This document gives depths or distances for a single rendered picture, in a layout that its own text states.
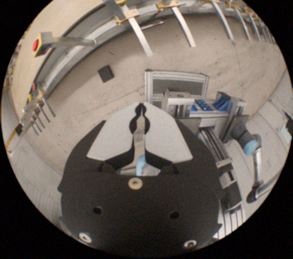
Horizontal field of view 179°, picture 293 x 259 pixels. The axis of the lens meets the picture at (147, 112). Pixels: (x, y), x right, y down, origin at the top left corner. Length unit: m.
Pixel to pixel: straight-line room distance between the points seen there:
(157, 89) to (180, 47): 0.68
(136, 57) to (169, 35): 0.55
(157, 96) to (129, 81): 0.45
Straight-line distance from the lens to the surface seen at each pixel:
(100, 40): 0.80
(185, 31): 0.62
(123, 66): 1.46
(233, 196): 0.58
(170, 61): 1.46
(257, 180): 0.90
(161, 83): 1.27
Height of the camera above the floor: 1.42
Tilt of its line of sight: 59 degrees down
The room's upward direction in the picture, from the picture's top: 178 degrees clockwise
